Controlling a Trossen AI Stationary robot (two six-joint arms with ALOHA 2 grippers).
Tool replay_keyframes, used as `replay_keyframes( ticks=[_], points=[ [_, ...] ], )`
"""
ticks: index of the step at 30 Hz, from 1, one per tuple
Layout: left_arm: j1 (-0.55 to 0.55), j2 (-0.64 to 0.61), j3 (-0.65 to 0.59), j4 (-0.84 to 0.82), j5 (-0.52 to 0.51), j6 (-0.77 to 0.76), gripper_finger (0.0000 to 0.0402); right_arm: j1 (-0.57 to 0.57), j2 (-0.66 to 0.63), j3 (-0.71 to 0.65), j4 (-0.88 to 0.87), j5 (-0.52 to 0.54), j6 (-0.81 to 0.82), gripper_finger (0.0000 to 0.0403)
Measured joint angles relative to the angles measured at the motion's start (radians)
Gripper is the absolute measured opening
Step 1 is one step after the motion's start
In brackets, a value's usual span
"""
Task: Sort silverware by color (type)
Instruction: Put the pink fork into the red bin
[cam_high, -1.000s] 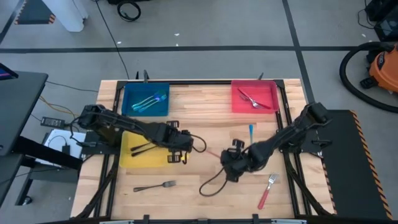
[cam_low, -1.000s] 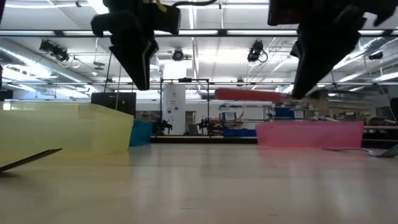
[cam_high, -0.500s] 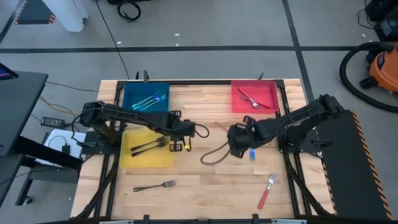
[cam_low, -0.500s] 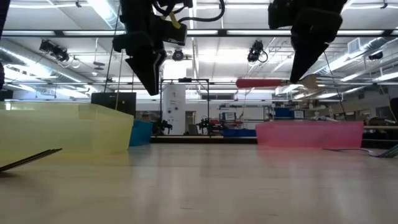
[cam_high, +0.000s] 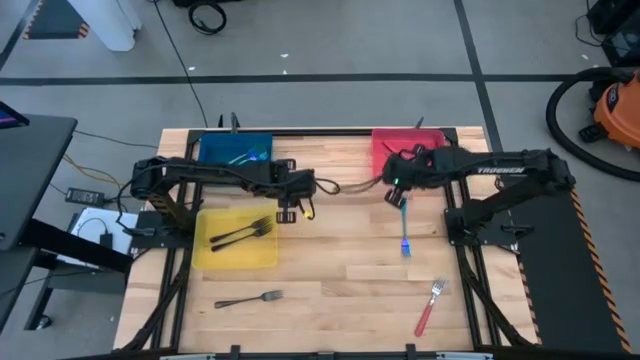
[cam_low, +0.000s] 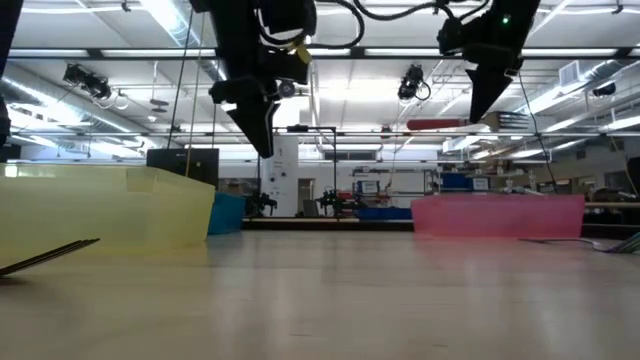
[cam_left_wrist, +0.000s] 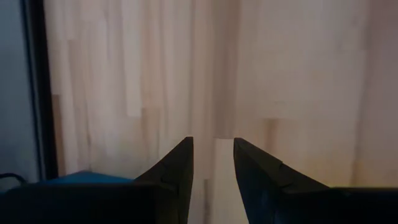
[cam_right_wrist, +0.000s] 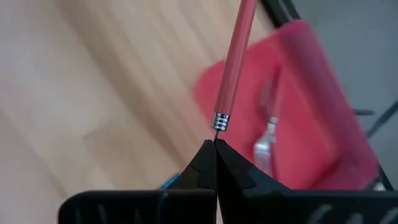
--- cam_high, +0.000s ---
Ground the white paper sheet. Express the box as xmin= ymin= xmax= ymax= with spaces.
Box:
xmin=58 ymin=206 xmax=140 ymax=269

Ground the white column base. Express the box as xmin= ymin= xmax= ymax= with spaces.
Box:
xmin=67 ymin=0 xmax=143 ymax=53

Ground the black metal table frame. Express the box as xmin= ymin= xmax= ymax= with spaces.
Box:
xmin=119 ymin=112 xmax=539 ymax=360

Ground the black desk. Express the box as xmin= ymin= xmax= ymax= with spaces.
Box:
xmin=0 ymin=113 xmax=134 ymax=334

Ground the blue plastic tray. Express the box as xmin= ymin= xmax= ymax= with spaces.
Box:
xmin=198 ymin=131 xmax=275 ymax=166

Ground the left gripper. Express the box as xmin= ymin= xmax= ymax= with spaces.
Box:
xmin=275 ymin=158 xmax=319 ymax=225

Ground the iridescent blue fork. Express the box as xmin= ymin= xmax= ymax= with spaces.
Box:
xmin=399 ymin=198 xmax=413 ymax=259
xmin=239 ymin=143 xmax=271 ymax=162

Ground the red plastic tray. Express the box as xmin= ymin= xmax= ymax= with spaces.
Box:
xmin=370 ymin=127 xmax=448 ymax=179

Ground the coiled black cable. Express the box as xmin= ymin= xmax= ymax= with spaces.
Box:
xmin=187 ymin=0 xmax=228 ymax=37

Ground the black equipment cart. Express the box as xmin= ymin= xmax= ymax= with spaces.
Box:
xmin=587 ymin=0 xmax=640 ymax=69

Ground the yellow plastic tray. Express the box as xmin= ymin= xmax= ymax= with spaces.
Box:
xmin=191 ymin=204 xmax=280 ymax=272

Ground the dark laptop screen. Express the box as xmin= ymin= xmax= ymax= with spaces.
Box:
xmin=0 ymin=101 xmax=30 ymax=130

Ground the black hazard-edged floor mat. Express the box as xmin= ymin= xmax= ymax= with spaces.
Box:
xmin=22 ymin=0 xmax=92 ymax=40
xmin=509 ymin=187 xmax=634 ymax=354

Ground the black metal fork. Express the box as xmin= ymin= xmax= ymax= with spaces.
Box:
xmin=213 ymin=289 xmax=285 ymax=310
xmin=210 ymin=224 xmax=275 ymax=254
xmin=209 ymin=215 xmax=274 ymax=245

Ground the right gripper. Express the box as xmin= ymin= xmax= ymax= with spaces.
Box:
xmin=381 ymin=148 xmax=437 ymax=210

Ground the black power adapter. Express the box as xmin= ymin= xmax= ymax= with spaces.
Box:
xmin=64 ymin=187 xmax=106 ymax=208

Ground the orange shop vacuum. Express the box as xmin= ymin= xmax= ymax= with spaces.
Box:
xmin=579 ymin=69 xmax=640 ymax=151

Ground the orange vacuum cleaner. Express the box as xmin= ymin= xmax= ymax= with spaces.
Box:
xmin=545 ymin=66 xmax=640 ymax=183

